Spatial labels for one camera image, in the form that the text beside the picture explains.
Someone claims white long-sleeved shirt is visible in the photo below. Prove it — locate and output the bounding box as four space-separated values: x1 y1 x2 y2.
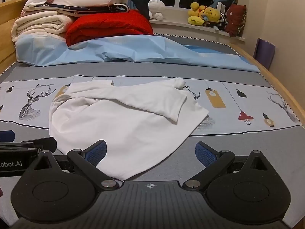
49 77 209 181

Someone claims yellow plush toy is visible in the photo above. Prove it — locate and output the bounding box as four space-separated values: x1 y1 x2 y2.
202 7 221 25
187 2 206 25

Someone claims cream folded blanket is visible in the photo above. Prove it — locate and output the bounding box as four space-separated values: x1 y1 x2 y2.
11 11 74 48

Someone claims white folded bedding stack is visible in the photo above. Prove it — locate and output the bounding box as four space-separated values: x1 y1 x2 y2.
25 3 130 18

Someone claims white plush toy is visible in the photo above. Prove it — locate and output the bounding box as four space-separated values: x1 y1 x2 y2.
148 0 166 21

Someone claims purple bag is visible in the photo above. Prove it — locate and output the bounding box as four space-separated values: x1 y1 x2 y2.
253 38 275 70

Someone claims light blue sheet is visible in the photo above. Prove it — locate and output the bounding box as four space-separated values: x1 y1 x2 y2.
15 32 261 73

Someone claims white window sill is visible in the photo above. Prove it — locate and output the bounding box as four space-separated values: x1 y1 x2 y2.
149 19 246 44

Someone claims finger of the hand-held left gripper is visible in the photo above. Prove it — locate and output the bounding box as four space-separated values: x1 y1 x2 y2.
0 131 15 142
0 137 58 155

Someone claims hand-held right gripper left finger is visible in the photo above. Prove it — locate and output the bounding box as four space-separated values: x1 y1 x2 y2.
22 139 124 192

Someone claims dark red pillow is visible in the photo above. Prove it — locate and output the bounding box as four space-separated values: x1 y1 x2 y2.
225 3 247 38

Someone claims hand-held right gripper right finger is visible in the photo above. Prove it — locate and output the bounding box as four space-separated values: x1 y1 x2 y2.
182 141 282 192

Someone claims red folded blanket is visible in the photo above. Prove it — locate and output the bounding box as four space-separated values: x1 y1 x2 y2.
65 10 154 47

